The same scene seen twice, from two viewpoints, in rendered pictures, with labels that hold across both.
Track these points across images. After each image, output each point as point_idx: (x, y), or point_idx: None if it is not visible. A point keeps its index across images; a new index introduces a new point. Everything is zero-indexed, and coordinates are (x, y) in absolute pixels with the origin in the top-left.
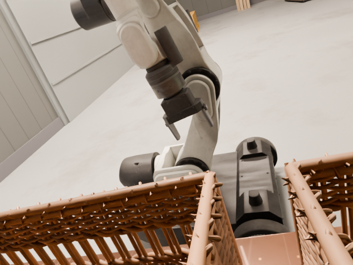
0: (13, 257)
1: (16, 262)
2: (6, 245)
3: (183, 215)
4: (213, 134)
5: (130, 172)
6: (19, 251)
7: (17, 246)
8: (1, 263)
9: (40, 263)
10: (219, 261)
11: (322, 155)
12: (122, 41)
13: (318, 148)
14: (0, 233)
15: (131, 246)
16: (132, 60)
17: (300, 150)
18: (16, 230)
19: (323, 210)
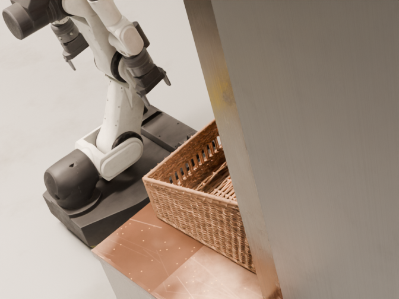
0: (211, 145)
1: (211, 148)
2: (211, 137)
3: None
4: (141, 101)
5: (70, 176)
6: (215, 139)
7: (215, 136)
8: (206, 152)
9: (194, 167)
10: None
11: (184, 100)
12: (123, 40)
13: (176, 96)
14: (210, 131)
15: (90, 261)
16: (129, 51)
17: (161, 105)
18: (216, 127)
19: None
